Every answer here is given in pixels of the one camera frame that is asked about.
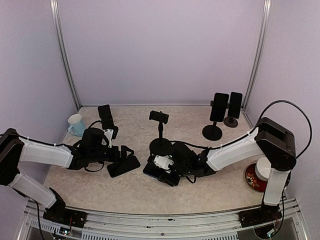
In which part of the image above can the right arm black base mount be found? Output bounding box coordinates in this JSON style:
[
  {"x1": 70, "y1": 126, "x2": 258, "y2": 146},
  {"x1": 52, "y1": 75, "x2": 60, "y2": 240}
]
[{"x1": 238, "y1": 208, "x2": 282, "y2": 228}]

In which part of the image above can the grey round-base phone stand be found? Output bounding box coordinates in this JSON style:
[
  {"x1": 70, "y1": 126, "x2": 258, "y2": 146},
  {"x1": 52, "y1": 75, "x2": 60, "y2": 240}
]
[{"x1": 223, "y1": 116, "x2": 238, "y2": 128}]

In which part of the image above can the black phone blue edge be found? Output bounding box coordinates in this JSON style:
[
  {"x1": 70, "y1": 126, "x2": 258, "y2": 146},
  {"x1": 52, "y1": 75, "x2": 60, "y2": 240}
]
[
  {"x1": 143, "y1": 162, "x2": 180, "y2": 187},
  {"x1": 227, "y1": 92, "x2": 243, "y2": 119}
]

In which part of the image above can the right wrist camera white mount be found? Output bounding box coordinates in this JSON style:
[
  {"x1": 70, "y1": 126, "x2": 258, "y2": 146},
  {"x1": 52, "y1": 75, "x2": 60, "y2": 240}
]
[{"x1": 153, "y1": 155, "x2": 174, "y2": 174}]

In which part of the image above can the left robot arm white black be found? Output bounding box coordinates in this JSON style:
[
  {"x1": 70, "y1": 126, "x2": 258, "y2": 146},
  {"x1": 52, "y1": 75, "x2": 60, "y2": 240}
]
[{"x1": 0, "y1": 127, "x2": 141, "y2": 223}]

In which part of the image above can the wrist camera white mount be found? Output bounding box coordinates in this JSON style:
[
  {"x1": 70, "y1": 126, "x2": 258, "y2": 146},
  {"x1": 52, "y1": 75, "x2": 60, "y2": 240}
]
[
  {"x1": 153, "y1": 155, "x2": 174, "y2": 174},
  {"x1": 103, "y1": 126, "x2": 119, "y2": 148}
]

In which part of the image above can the aluminium frame post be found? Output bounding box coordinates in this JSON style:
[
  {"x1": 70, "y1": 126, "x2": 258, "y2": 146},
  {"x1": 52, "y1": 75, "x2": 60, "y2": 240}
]
[
  {"x1": 242, "y1": 0, "x2": 272, "y2": 111},
  {"x1": 49, "y1": 0, "x2": 82, "y2": 111}
]

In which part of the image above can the light blue white cup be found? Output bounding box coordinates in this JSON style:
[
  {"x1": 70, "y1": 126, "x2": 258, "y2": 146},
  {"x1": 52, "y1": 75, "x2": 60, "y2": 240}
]
[{"x1": 67, "y1": 114, "x2": 86, "y2": 137}]

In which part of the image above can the white bowl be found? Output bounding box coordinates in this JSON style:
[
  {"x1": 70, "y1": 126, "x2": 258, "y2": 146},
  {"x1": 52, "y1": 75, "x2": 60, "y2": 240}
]
[{"x1": 255, "y1": 157, "x2": 271, "y2": 182}]

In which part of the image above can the right aluminium frame post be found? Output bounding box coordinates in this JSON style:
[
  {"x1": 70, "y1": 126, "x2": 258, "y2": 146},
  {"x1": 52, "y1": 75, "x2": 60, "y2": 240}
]
[{"x1": 242, "y1": 0, "x2": 272, "y2": 111}]

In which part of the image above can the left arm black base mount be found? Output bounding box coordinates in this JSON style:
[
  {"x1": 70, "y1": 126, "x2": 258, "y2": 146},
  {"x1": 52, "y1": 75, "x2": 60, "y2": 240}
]
[{"x1": 43, "y1": 208, "x2": 87, "y2": 229}]

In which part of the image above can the red floral plate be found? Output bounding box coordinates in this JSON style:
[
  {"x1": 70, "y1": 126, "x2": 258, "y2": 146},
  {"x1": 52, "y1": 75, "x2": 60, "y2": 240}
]
[{"x1": 244, "y1": 163, "x2": 267, "y2": 193}]

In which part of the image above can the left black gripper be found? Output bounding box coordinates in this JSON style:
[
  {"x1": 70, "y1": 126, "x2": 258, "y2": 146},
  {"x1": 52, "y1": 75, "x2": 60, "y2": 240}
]
[{"x1": 88, "y1": 145, "x2": 134, "y2": 163}]

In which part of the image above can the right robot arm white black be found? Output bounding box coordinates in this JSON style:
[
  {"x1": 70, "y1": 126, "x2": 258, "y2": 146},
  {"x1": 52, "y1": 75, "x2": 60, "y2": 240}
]
[{"x1": 152, "y1": 115, "x2": 301, "y2": 222}]

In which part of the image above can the black folding phone stand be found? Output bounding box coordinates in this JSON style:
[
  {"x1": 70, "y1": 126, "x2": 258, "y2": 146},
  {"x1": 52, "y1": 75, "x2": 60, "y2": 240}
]
[{"x1": 97, "y1": 104, "x2": 115, "y2": 130}]

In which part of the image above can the front aluminium rail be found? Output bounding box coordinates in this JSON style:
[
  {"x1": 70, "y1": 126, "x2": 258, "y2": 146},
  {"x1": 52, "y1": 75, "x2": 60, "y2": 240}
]
[{"x1": 16, "y1": 198, "x2": 309, "y2": 240}]

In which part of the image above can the left aluminium frame post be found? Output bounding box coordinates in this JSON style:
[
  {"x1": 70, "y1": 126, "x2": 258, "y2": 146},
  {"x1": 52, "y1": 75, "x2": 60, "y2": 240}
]
[{"x1": 49, "y1": 0, "x2": 82, "y2": 111}]

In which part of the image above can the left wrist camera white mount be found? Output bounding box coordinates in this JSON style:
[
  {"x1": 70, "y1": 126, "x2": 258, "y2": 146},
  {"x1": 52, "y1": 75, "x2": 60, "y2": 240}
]
[{"x1": 103, "y1": 126, "x2": 119, "y2": 148}]

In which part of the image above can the black pole phone stand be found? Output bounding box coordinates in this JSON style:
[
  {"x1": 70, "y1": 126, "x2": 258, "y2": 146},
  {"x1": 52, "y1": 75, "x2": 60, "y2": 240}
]
[
  {"x1": 149, "y1": 110, "x2": 173, "y2": 157},
  {"x1": 202, "y1": 100, "x2": 223, "y2": 141}
]

